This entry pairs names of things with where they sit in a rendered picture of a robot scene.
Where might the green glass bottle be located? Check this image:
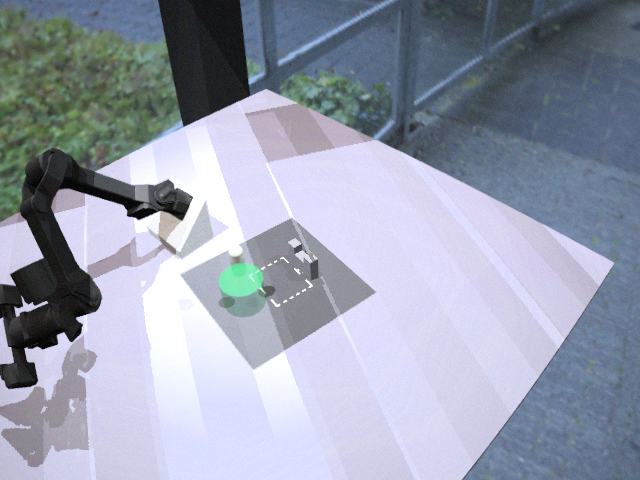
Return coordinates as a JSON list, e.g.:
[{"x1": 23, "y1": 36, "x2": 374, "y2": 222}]
[{"x1": 219, "y1": 245, "x2": 266, "y2": 318}]

